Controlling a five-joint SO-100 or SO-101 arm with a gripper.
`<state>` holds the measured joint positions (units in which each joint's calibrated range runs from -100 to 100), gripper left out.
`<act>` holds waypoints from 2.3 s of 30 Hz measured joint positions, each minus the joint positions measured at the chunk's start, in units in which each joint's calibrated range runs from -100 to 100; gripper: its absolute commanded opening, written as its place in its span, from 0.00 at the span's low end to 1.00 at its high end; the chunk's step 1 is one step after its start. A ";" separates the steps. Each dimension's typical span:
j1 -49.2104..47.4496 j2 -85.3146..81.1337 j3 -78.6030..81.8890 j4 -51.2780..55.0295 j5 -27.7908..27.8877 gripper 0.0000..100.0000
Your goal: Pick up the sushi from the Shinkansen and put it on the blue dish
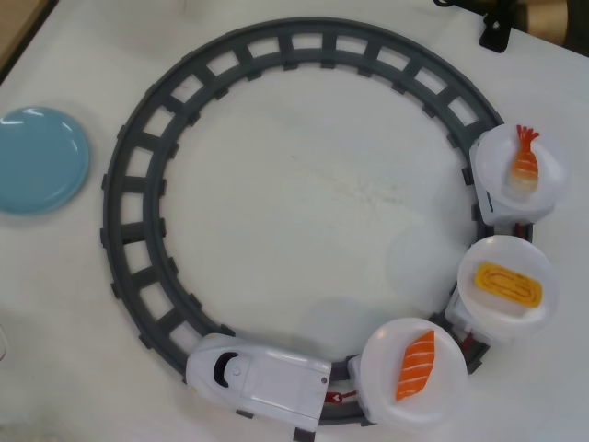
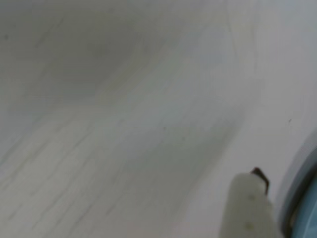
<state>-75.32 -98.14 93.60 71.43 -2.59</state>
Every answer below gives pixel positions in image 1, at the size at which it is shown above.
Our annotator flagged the wooden desk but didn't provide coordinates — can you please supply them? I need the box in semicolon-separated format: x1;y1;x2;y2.
0;0;59;82

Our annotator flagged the white toy Shinkansen locomotive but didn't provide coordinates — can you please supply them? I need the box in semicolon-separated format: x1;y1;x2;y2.
183;332;333;420

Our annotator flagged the black clamp mount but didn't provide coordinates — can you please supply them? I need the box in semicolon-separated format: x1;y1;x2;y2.
478;0;513;52

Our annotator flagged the white plate under shrimp sushi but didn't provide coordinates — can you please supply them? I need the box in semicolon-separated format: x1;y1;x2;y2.
473;122;574;218

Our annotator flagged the white toy train car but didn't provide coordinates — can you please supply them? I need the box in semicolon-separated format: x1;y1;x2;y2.
468;137;553;227
346;354;383;414
444;287;493;347

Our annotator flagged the white plate under salmon sushi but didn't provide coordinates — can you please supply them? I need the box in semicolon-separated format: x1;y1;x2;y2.
361;317;469;425

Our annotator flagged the blue round dish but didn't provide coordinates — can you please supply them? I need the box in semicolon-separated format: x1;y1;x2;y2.
0;105;93;215

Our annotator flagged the grey circular toy track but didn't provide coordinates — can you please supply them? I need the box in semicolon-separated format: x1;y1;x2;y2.
98;17;537;427

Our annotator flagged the salmon nigiri sushi toy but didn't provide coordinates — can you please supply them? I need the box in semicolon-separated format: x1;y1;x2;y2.
395;329;437;402

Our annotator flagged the yellow egg sushi toy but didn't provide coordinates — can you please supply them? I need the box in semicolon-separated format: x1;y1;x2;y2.
471;261;547;319

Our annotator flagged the shrimp nigiri sushi toy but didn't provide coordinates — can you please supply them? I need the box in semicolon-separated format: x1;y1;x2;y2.
507;123;542;202

